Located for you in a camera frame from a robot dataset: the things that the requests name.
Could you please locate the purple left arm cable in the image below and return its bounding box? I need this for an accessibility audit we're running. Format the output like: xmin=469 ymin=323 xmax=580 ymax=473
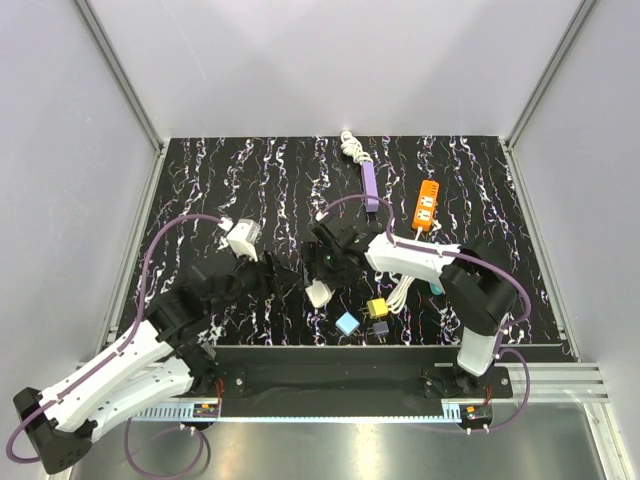
xmin=7 ymin=213 xmax=231 ymax=474

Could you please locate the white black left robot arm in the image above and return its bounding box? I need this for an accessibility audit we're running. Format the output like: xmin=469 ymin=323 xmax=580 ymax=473
xmin=13 ymin=254 xmax=296 ymax=474

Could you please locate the white cable duct strip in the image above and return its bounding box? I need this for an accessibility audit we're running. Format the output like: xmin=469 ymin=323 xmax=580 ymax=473
xmin=98 ymin=394 xmax=479 ymax=425

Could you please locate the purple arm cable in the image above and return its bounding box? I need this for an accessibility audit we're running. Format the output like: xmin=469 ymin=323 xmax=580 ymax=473
xmin=7 ymin=213 xmax=231 ymax=474
xmin=317 ymin=194 xmax=532 ymax=435

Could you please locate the grey cube plug adapter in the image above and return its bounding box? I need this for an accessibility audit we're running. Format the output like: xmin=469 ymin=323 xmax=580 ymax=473
xmin=371 ymin=321 xmax=390 ymax=338

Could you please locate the aluminium frame post left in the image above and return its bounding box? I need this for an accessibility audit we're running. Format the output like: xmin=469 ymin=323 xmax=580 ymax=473
xmin=71 ymin=0 xmax=164 ymax=155

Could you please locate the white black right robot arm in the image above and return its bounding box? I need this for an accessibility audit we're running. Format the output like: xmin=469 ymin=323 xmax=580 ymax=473
xmin=301 ymin=216 xmax=524 ymax=397

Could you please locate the white cable of orange strip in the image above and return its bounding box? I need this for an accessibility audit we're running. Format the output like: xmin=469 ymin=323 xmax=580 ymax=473
xmin=387 ymin=222 xmax=441 ymax=316

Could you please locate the blue cube plug adapter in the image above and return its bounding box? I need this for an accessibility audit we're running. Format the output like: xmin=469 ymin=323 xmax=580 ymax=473
xmin=335 ymin=312 xmax=360 ymax=336

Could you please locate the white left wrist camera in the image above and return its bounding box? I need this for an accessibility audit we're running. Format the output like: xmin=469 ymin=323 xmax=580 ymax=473
xmin=219 ymin=217 xmax=260 ymax=262

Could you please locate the yellow cube plug adapter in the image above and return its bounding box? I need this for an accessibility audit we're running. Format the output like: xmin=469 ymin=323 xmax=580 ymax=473
xmin=362 ymin=298 xmax=390 ymax=319

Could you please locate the aluminium frame post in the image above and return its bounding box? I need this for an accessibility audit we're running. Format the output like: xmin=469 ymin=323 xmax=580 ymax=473
xmin=504 ymin=0 xmax=599 ymax=150
xmin=71 ymin=0 xmax=164 ymax=155

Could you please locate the aluminium frame post right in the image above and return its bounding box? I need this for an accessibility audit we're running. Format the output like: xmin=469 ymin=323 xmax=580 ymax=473
xmin=504 ymin=0 xmax=599 ymax=150

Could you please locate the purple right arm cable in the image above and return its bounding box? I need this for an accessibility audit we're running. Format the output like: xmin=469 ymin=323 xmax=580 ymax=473
xmin=317 ymin=194 xmax=532 ymax=435

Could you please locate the purple power strip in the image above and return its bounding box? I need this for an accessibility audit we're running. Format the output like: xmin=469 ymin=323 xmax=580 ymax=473
xmin=361 ymin=161 xmax=379 ymax=214

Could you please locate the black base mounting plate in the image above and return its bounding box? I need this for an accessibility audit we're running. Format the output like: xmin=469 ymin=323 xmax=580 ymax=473
xmin=97 ymin=343 xmax=581 ymax=420

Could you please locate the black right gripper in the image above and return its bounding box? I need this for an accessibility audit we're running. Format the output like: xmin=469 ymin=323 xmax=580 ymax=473
xmin=298 ymin=241 xmax=352 ymax=291

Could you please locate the orange power strip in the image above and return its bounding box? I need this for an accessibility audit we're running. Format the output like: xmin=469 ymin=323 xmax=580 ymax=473
xmin=411 ymin=180 xmax=439 ymax=232

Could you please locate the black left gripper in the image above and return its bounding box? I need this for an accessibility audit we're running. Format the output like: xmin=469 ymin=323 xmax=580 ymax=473
xmin=208 ymin=244 xmax=302 ymax=316

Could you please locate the aluminium front rail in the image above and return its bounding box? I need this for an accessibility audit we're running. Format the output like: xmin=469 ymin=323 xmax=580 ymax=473
xmin=66 ymin=363 xmax=611 ymax=404

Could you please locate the white plug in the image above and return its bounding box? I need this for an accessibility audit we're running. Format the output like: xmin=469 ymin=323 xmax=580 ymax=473
xmin=305 ymin=280 xmax=333 ymax=309

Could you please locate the white coiled cable of purple strip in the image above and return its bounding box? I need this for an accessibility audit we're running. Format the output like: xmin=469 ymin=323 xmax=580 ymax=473
xmin=339 ymin=130 xmax=374 ymax=166

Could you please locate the teal triangular power strip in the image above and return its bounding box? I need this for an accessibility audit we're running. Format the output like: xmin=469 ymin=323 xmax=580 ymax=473
xmin=429 ymin=283 xmax=444 ymax=296

